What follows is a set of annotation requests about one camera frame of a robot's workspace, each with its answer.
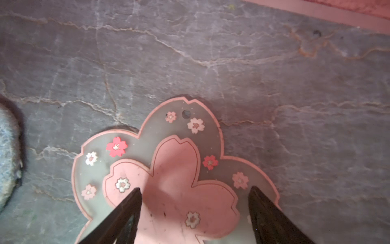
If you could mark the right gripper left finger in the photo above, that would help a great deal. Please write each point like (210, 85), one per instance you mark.
(120, 226)

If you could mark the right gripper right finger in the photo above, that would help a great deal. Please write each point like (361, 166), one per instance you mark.
(270, 224)

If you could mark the pink flower coaster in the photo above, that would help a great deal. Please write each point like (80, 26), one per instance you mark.
(192, 191)

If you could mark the grey woven round coaster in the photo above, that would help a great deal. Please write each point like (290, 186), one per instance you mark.
(11, 162)

